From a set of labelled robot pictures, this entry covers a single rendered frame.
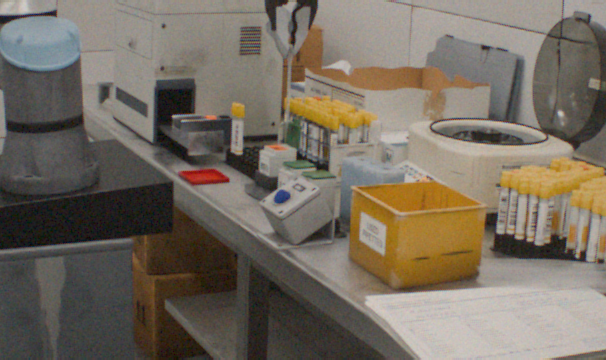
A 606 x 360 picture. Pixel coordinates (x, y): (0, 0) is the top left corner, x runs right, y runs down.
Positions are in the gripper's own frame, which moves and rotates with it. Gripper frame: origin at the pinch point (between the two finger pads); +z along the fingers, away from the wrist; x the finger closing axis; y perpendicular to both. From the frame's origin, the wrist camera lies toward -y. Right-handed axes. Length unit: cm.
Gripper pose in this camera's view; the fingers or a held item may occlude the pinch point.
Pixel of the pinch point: (290, 51)
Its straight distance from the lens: 176.0
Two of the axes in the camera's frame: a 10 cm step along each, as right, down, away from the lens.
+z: -0.5, 9.7, 2.5
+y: -4.6, -2.4, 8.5
